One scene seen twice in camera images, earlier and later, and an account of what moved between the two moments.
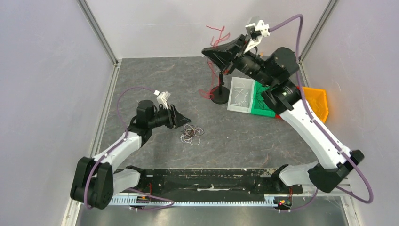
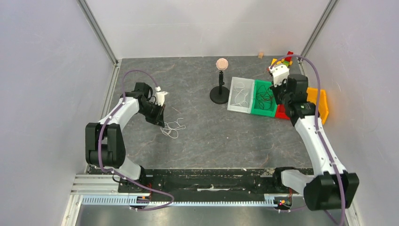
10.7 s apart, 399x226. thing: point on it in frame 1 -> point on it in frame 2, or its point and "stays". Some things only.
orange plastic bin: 316,98 stays
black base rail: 214,181 stays
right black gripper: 235,54 -> 278,92
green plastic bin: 259,106 stays
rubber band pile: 191,134 -> 170,128
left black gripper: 175,118 -> 158,119
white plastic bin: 241,94 stays
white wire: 240,97 stays
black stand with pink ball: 219,94 stays
